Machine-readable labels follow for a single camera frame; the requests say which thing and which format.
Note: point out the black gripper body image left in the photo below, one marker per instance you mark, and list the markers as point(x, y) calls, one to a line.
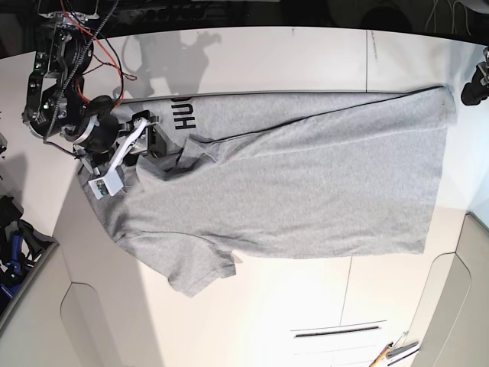
point(100, 134)

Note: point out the grey T-shirt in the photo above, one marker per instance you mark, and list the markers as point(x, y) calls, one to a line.
point(361, 179)

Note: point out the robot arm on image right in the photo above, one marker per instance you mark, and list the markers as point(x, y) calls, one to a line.
point(482, 70)

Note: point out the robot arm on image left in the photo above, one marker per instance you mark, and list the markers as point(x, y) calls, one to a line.
point(55, 102)

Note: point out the blue black clamp tool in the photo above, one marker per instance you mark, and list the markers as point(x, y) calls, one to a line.
point(21, 248)

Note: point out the yellow pencil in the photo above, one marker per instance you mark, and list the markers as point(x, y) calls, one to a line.
point(382, 355)

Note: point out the white camera box image left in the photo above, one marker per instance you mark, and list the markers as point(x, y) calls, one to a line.
point(106, 185)

